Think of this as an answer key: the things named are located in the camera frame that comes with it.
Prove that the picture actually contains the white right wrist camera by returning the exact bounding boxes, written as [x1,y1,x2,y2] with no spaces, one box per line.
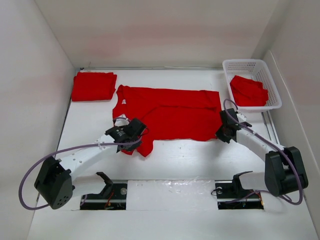
[236,112,247,123]

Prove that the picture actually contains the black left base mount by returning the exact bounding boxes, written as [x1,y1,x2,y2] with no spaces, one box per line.
[80,172,128,211]

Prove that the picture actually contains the folded red t-shirt stack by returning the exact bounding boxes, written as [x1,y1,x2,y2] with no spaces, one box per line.
[71,72,117,102]

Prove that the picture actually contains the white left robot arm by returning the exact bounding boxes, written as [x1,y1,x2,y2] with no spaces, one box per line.
[34,118,147,210]

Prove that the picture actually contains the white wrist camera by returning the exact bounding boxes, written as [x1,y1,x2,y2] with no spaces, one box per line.
[113,116,130,128]
[236,112,247,123]

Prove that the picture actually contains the white plastic basket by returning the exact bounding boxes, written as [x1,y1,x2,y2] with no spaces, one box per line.
[222,59,282,112]

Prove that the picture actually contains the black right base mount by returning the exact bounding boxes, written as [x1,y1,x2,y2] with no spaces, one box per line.
[211,171,264,210]

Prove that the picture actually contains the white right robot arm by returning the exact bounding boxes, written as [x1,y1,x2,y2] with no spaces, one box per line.
[215,108,309,197]

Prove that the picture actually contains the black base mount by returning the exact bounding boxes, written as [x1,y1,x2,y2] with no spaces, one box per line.
[211,171,264,210]
[80,172,128,211]

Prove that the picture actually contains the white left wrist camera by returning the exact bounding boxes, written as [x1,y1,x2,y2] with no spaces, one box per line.
[113,116,130,128]

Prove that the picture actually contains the red t-shirts in basket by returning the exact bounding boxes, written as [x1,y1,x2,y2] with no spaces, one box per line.
[230,75,269,107]

